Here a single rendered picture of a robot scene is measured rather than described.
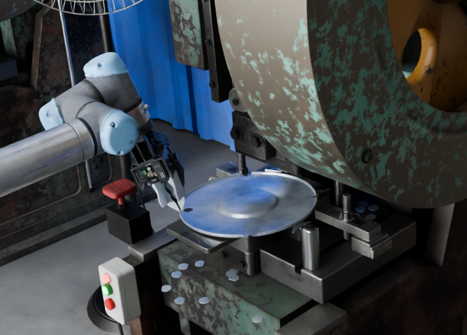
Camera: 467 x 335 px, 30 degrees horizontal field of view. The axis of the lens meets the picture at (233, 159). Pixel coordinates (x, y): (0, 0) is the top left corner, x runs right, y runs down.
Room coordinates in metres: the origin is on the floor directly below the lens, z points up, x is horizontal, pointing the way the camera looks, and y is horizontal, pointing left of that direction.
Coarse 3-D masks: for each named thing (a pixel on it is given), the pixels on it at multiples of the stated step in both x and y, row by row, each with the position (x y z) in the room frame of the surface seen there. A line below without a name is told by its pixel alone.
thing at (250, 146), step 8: (232, 88) 1.68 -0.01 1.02; (232, 96) 1.67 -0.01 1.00; (232, 104) 1.68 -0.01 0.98; (240, 104) 1.66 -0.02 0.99; (232, 112) 1.66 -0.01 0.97; (240, 112) 1.65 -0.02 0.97; (232, 120) 1.65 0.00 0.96; (240, 120) 1.63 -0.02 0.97; (248, 120) 1.61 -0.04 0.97; (232, 128) 1.65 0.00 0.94; (240, 128) 1.63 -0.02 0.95; (248, 128) 1.61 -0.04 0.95; (256, 128) 1.60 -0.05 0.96; (232, 136) 1.63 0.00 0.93; (240, 136) 1.63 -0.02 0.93; (248, 136) 1.62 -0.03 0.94; (256, 136) 1.59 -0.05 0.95; (240, 144) 1.64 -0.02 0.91; (248, 144) 1.62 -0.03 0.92; (256, 144) 1.58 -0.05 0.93; (264, 144) 1.58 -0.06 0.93; (248, 152) 1.62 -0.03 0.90; (256, 152) 1.60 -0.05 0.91; (264, 152) 1.58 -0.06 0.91; (272, 152) 1.59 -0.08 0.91
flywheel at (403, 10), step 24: (408, 0) 1.32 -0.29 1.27; (432, 0) 1.36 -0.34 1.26; (456, 0) 1.34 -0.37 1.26; (408, 24) 1.32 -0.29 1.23; (432, 24) 1.36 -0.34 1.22; (456, 24) 1.40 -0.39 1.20; (432, 48) 1.37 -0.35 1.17; (456, 48) 1.40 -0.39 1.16; (432, 72) 1.36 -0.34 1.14; (456, 72) 1.40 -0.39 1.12; (432, 96) 1.36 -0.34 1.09; (456, 96) 1.40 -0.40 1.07
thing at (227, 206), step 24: (192, 192) 1.69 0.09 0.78; (216, 192) 1.68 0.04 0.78; (240, 192) 1.66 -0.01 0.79; (264, 192) 1.64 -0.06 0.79; (288, 192) 1.64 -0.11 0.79; (312, 192) 1.63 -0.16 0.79; (192, 216) 1.58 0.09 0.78; (216, 216) 1.57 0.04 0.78; (240, 216) 1.55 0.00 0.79; (264, 216) 1.55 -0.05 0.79; (288, 216) 1.53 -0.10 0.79
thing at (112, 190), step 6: (120, 180) 1.82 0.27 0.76; (126, 180) 1.82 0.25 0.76; (108, 186) 1.80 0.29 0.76; (114, 186) 1.80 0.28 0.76; (120, 186) 1.79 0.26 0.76; (126, 186) 1.79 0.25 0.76; (132, 186) 1.79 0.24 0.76; (108, 192) 1.77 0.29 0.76; (114, 192) 1.77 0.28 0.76; (120, 192) 1.77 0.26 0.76; (126, 192) 1.77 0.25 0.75; (132, 192) 1.78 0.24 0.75; (114, 198) 1.76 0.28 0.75; (120, 198) 1.79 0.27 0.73
